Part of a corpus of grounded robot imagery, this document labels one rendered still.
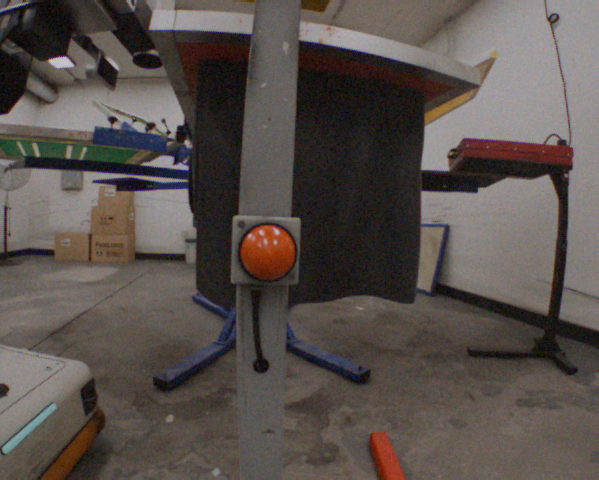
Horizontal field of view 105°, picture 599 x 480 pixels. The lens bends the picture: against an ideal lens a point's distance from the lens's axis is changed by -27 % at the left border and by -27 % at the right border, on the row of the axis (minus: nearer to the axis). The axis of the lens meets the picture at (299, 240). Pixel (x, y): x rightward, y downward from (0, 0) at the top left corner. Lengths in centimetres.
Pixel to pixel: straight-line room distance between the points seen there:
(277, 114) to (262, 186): 6
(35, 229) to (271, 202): 606
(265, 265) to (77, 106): 604
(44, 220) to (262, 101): 594
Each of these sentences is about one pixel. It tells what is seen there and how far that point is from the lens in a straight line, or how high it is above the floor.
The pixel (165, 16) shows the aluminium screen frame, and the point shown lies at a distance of 54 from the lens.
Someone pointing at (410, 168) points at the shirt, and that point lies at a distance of 63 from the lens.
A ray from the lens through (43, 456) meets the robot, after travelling 84.
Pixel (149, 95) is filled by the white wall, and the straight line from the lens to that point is 576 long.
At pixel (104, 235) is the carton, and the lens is 507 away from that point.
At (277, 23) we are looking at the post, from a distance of 29.
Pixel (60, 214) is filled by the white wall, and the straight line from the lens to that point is 596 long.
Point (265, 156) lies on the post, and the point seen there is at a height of 72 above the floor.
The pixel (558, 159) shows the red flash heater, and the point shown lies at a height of 104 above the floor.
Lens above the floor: 67
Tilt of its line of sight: 3 degrees down
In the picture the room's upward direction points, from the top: 2 degrees clockwise
